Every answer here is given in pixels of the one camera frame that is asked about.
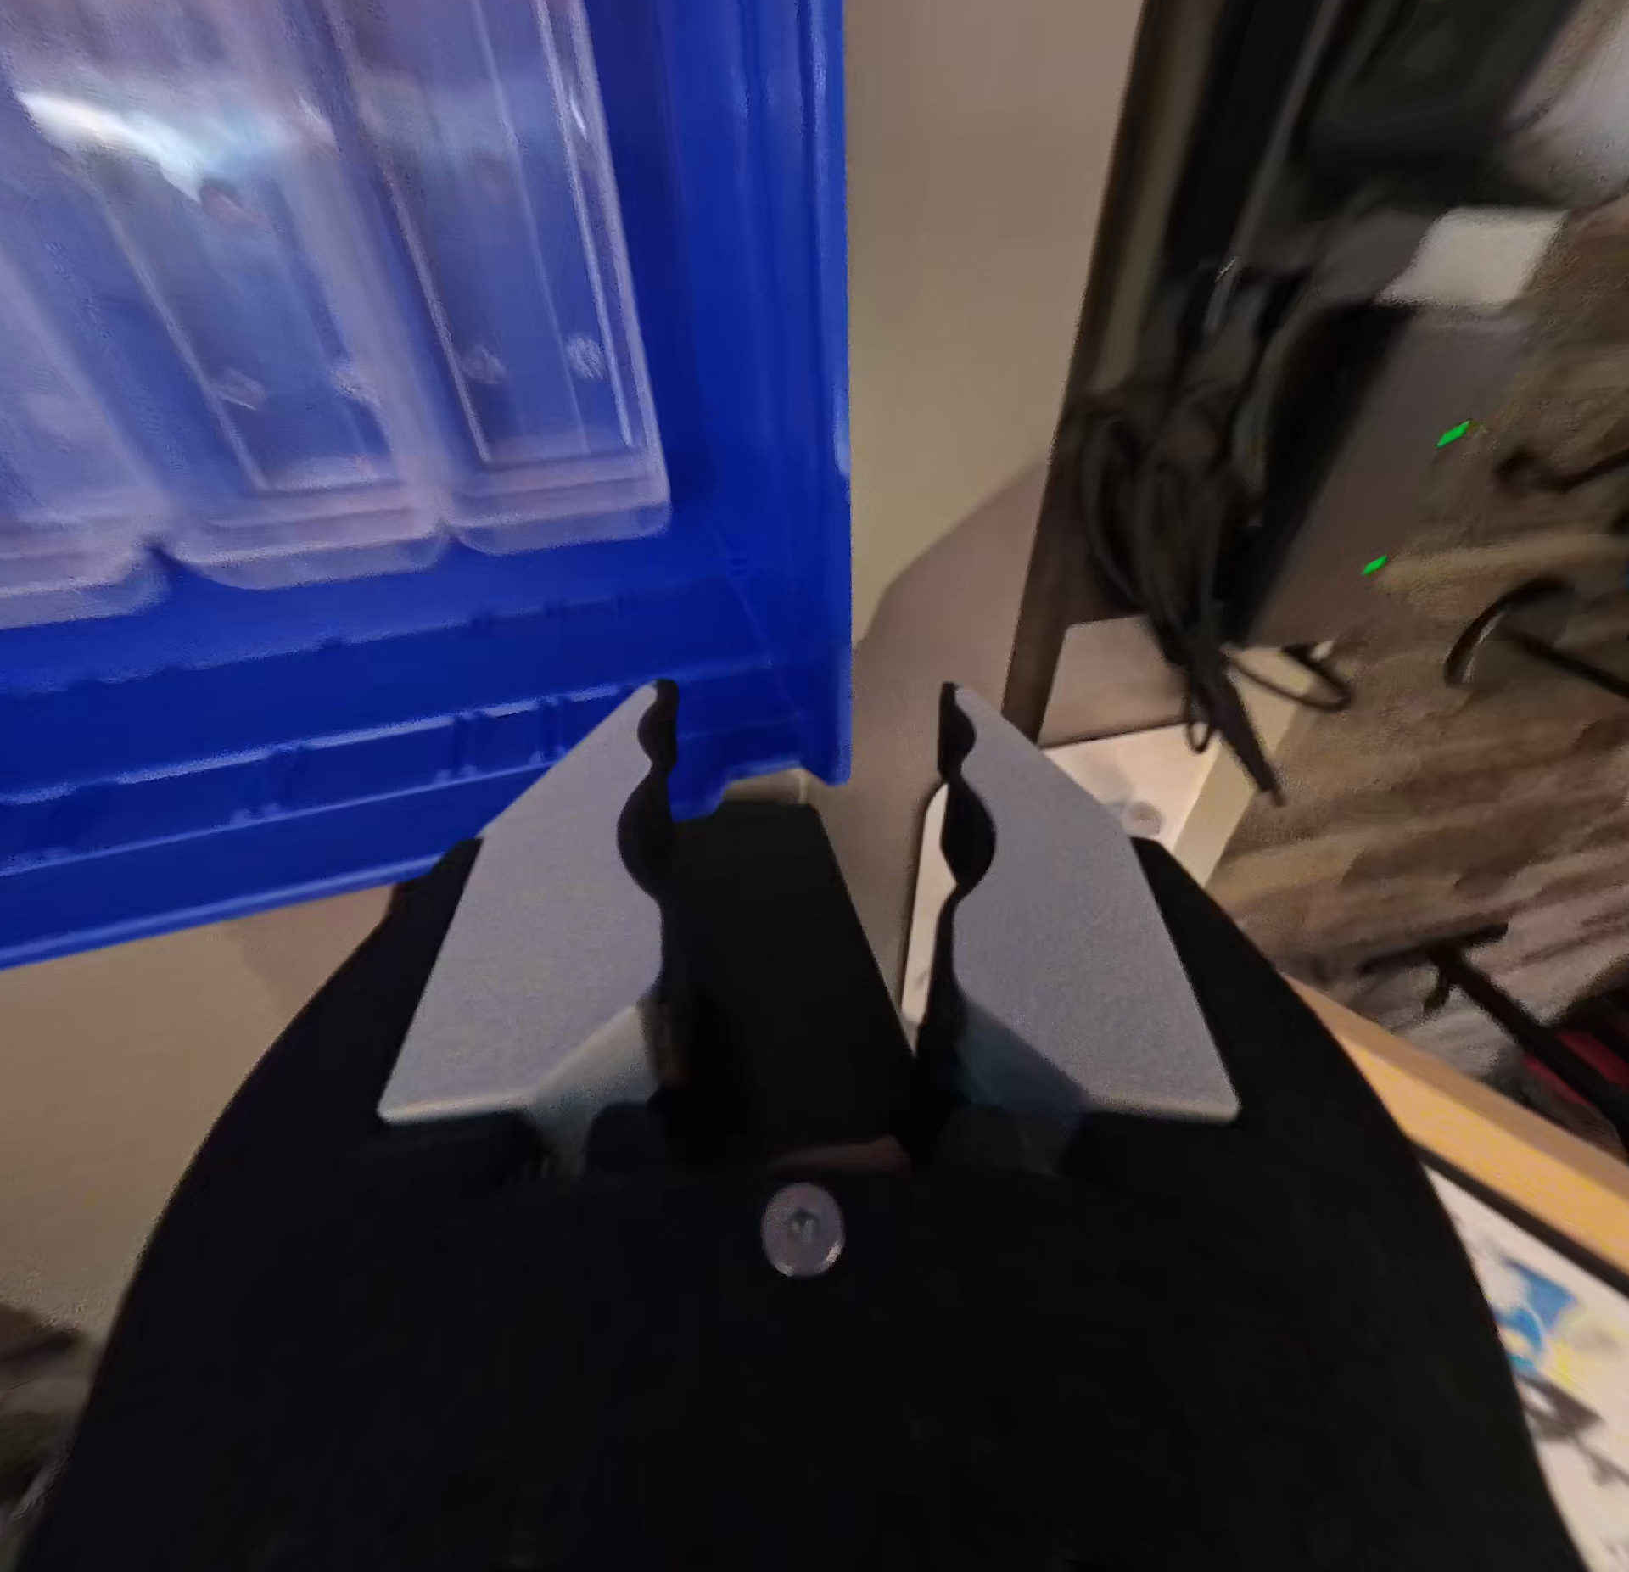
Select black cables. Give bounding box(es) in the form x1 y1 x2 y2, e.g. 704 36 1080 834
1069 250 1355 798

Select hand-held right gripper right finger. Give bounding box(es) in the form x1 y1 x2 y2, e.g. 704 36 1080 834
910 685 1242 1153

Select round wooden side table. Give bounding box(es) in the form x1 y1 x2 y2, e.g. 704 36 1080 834
1283 978 1629 1284

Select blue plastic bin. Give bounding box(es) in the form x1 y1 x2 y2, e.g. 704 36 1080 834
0 0 857 972

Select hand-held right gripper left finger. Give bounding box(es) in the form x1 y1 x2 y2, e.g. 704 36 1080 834
377 679 695 1153

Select grey desktop computer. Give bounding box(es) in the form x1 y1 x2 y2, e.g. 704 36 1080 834
1240 205 1572 652

